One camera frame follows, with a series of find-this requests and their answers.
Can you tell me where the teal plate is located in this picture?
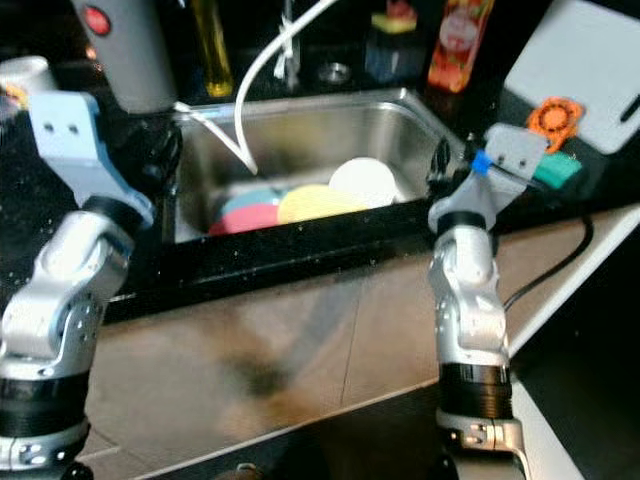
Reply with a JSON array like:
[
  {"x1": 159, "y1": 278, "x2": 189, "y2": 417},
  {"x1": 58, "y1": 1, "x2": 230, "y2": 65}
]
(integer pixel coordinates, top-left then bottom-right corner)
[{"x1": 222, "y1": 186, "x2": 291, "y2": 213}]

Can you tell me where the pink plate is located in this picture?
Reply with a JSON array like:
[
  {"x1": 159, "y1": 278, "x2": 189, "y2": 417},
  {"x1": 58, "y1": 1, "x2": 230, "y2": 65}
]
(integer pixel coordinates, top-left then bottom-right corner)
[{"x1": 208, "y1": 203, "x2": 286, "y2": 237}]

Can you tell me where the yellow plate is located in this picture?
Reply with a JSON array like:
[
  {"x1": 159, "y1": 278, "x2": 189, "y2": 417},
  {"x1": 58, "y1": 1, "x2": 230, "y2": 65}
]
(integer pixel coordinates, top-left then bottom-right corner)
[{"x1": 277, "y1": 184, "x2": 371, "y2": 226}]

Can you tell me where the blue tape wrap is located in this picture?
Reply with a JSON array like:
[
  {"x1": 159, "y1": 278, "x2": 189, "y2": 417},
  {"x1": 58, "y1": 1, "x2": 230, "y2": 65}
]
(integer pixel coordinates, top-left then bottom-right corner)
[{"x1": 470, "y1": 148, "x2": 496, "y2": 176}]

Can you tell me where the plain white plate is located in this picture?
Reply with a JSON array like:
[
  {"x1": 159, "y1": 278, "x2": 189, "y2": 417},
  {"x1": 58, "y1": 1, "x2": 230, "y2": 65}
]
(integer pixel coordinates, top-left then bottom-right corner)
[{"x1": 328, "y1": 157, "x2": 398, "y2": 209}]

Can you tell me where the grey tumbler with red sticker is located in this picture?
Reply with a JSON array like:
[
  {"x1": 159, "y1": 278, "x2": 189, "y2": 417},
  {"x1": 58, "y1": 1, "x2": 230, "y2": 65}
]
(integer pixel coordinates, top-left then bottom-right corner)
[{"x1": 72, "y1": 0, "x2": 179, "y2": 113}]

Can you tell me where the stainless steel sink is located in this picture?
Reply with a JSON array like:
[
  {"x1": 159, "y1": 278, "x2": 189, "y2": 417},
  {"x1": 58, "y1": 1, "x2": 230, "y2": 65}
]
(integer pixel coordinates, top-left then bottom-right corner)
[{"x1": 172, "y1": 88, "x2": 466, "y2": 244}]

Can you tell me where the orange dish soap pouch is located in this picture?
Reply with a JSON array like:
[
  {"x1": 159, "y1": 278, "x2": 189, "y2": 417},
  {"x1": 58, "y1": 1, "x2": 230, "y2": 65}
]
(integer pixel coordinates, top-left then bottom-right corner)
[{"x1": 427, "y1": 0, "x2": 496, "y2": 94}]

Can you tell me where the dark blue sponge holder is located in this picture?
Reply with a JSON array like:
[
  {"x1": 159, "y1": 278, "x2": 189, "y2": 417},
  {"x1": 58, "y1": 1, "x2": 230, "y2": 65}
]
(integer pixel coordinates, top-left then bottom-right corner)
[{"x1": 365, "y1": 5, "x2": 421, "y2": 83}]

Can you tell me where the yellow oil glass bottle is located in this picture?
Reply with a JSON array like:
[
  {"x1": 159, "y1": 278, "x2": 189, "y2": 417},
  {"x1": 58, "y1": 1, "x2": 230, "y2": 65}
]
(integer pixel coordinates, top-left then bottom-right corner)
[{"x1": 192, "y1": 0, "x2": 231, "y2": 99}]

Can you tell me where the green sponge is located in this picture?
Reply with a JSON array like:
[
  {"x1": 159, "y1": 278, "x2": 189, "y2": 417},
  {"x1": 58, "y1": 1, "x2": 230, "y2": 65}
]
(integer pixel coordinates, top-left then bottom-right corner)
[{"x1": 532, "y1": 152, "x2": 585, "y2": 191}]

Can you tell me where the orange flower shaped scrubber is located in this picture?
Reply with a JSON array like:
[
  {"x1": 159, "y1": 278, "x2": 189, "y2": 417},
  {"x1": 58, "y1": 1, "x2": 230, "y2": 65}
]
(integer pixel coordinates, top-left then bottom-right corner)
[{"x1": 525, "y1": 95, "x2": 586, "y2": 141}]

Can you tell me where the round metal sink strainer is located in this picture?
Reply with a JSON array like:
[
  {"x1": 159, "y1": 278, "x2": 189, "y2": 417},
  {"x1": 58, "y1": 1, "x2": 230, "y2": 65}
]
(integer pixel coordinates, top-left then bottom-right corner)
[{"x1": 315, "y1": 60, "x2": 351, "y2": 86}]

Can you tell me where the yellow sponge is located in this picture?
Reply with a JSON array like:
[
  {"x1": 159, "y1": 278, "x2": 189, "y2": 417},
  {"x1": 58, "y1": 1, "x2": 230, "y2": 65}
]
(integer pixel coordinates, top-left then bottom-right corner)
[{"x1": 370, "y1": 12, "x2": 419, "y2": 36}]

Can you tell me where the white cartoon print cup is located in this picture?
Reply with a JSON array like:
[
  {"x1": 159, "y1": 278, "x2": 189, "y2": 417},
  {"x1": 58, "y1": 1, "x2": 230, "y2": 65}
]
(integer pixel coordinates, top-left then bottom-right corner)
[{"x1": 0, "y1": 55, "x2": 58, "y2": 111}]

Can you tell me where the white cutting board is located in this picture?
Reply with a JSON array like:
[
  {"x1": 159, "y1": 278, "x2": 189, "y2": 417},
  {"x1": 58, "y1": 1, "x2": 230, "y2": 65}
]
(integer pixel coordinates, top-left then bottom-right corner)
[{"x1": 500, "y1": 0, "x2": 640, "y2": 156}]

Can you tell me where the metal sink faucet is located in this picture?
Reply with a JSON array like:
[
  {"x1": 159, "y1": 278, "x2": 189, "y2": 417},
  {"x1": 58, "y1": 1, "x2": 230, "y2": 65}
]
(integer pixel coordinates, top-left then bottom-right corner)
[{"x1": 275, "y1": 0, "x2": 303, "y2": 91}]

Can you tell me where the white cloth tie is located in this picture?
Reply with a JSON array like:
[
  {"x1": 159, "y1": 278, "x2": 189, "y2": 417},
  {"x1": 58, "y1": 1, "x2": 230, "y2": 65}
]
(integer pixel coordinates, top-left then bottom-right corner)
[{"x1": 272, "y1": 25, "x2": 303, "y2": 61}]

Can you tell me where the black floor mat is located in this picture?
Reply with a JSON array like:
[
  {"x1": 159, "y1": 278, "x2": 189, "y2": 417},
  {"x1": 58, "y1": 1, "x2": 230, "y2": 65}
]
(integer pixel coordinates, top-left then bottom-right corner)
[{"x1": 150, "y1": 385, "x2": 456, "y2": 480}]

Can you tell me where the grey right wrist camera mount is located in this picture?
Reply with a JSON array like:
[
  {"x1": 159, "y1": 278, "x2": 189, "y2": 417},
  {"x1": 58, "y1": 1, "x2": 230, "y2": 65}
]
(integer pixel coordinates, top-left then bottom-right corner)
[{"x1": 428, "y1": 122, "x2": 556, "y2": 233}]

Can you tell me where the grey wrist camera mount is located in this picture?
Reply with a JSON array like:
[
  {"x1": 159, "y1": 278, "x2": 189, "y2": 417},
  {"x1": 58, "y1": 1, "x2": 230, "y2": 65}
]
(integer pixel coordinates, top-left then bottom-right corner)
[
  {"x1": 428, "y1": 122, "x2": 556, "y2": 233},
  {"x1": 27, "y1": 90, "x2": 156, "y2": 229}
]

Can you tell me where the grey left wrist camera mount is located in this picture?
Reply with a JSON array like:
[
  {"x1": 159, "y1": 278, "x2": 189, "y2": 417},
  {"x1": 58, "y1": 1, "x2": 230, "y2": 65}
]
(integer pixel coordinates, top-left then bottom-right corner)
[{"x1": 27, "y1": 90, "x2": 156, "y2": 229}]

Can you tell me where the white flexible hose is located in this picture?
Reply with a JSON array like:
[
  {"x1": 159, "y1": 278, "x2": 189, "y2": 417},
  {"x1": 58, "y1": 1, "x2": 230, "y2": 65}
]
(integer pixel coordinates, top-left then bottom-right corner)
[{"x1": 175, "y1": 0, "x2": 346, "y2": 173}]

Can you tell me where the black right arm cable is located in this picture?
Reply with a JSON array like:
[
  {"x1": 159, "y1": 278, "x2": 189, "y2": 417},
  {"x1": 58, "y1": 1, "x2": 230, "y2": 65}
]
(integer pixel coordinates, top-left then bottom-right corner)
[{"x1": 503, "y1": 170, "x2": 596, "y2": 313}]

